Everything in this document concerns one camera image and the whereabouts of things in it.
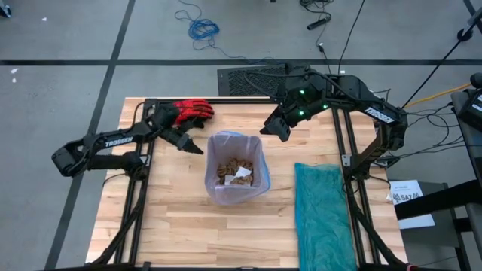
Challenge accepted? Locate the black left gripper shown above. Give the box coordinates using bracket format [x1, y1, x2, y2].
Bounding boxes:
[157, 123, 205, 155]

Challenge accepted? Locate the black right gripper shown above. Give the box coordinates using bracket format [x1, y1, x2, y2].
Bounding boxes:
[259, 107, 297, 143]

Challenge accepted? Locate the large brown paper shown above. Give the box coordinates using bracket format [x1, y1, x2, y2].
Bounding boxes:
[216, 161, 233, 180]

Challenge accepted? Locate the white paper scrap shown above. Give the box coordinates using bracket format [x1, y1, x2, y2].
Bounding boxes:
[224, 166, 252, 185]

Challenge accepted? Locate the grey plastic trash bin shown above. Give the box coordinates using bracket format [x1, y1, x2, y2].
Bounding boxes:
[206, 133, 269, 204]

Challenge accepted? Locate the pink translucent trash bag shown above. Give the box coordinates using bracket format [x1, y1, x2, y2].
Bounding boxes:
[204, 130, 271, 206]

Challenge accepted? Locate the teal plastic trash bag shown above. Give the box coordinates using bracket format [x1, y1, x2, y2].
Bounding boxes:
[294, 162, 358, 271]

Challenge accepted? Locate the red black work glove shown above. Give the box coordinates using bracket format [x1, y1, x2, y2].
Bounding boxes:
[172, 99, 215, 127]

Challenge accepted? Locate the black perforated floor mat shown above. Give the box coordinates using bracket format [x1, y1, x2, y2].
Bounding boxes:
[217, 63, 291, 97]

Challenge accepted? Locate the black power strip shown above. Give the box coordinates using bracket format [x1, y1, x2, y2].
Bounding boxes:
[307, 14, 332, 31]

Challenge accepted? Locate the white printed paper sheet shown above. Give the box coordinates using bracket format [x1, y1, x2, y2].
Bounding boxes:
[386, 179, 437, 230]

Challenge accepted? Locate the black desk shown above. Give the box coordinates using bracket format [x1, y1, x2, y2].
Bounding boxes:
[393, 71, 482, 271]

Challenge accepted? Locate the black tripod stand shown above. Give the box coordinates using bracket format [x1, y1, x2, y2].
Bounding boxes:
[401, 5, 482, 110]

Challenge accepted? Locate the black metal table frame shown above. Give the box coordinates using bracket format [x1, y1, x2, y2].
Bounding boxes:
[90, 96, 406, 271]

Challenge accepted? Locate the blue floor cable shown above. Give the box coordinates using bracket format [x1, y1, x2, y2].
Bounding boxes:
[174, 0, 294, 65]

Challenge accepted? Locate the black floor cable bundle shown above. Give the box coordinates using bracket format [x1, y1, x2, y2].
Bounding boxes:
[299, 0, 335, 52]

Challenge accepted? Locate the yellow floor cable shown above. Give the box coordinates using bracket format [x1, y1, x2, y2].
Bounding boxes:
[404, 83, 472, 109]

